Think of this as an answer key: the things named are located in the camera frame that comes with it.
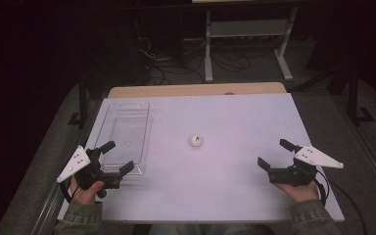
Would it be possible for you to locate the tangle of black floor cables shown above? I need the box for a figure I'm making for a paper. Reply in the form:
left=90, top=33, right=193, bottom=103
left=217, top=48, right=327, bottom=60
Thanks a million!
left=136, top=35, right=275, bottom=86

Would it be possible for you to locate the person's right hand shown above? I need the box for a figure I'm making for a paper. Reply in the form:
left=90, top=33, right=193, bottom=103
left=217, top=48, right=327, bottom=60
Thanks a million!
left=273, top=180, right=321, bottom=204

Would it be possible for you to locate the white metal stand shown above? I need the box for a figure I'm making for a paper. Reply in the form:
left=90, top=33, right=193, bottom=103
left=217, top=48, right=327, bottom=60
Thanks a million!
left=204, top=6, right=299, bottom=82

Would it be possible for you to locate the right hand-held gripper black cable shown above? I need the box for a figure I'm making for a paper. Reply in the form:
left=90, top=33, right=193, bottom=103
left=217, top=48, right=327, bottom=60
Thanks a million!
left=312, top=169, right=368, bottom=235

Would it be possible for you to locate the white board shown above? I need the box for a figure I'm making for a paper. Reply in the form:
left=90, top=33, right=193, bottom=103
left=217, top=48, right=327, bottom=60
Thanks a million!
left=57, top=92, right=346, bottom=223

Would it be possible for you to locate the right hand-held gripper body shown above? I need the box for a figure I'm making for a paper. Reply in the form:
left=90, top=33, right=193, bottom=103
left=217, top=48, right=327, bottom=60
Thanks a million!
left=267, top=145, right=345, bottom=188

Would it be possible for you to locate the person's left hand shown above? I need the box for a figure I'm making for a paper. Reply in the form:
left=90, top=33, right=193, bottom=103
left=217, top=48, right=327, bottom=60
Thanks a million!
left=70, top=175, right=106, bottom=206

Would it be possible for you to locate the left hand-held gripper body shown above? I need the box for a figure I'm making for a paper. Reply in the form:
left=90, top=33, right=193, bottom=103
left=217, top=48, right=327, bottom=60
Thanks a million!
left=56, top=145, right=122, bottom=200

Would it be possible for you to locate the clear plastic tray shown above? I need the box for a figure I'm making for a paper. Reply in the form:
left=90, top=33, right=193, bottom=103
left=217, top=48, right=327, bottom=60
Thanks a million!
left=94, top=102, right=154, bottom=176

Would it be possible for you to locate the wooden table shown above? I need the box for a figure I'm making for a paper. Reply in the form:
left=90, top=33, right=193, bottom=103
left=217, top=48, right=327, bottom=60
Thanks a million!
left=107, top=81, right=287, bottom=99

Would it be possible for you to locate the white garlic bulb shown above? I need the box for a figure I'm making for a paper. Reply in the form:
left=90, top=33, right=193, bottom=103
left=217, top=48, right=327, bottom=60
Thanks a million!
left=190, top=134, right=204, bottom=148

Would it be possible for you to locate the black metal stand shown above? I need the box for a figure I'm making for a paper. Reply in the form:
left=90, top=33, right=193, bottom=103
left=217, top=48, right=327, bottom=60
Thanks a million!
left=347, top=65, right=375, bottom=125
left=68, top=74, right=90, bottom=129

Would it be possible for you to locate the left hand-held gripper black cable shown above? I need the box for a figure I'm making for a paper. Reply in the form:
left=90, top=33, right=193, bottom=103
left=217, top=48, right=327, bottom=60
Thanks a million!
left=59, top=180, right=79, bottom=204

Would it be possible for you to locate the hand-held gripper black cable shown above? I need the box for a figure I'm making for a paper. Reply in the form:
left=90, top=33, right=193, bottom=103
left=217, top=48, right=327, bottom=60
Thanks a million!
left=59, top=180, right=79, bottom=204
left=312, top=169, right=368, bottom=235

